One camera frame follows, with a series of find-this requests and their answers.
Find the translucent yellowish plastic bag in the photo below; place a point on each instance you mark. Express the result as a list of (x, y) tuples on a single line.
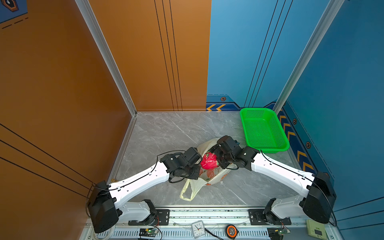
[(206, 177)]

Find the left circuit board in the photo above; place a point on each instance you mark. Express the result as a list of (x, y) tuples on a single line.
[(148, 233)]

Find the red dragon fruit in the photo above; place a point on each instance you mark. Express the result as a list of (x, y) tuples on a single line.
[(209, 161)]

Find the orange black tape measure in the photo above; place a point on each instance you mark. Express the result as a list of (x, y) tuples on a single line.
[(231, 232)]

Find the small white clock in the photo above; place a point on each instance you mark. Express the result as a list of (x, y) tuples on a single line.
[(198, 229)]

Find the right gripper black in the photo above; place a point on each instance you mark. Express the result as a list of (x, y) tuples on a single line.
[(215, 149)]

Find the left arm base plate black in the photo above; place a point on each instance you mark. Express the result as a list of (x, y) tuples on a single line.
[(159, 218)]

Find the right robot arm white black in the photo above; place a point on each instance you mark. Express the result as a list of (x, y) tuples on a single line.
[(315, 193)]

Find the left aluminium frame post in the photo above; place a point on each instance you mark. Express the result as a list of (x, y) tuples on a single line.
[(101, 42)]

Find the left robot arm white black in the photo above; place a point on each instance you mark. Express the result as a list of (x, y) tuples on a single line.
[(111, 203)]

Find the green plastic basket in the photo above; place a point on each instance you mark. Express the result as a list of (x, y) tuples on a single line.
[(263, 130)]

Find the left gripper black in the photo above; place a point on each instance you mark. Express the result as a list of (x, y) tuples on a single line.
[(197, 168)]

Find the aluminium frame post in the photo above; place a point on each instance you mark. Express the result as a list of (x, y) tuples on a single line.
[(101, 42), (319, 32)]

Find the right circuit board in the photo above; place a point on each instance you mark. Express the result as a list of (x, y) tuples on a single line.
[(278, 234)]

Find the right aluminium frame post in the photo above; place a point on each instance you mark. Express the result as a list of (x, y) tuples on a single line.
[(319, 32)]

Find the circuit board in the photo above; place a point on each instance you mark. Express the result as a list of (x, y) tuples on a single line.
[(278, 234), (148, 233)]

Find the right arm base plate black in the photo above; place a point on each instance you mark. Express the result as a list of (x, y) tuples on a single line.
[(258, 217)]

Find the green wall switch box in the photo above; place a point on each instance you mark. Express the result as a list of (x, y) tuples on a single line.
[(316, 230)]

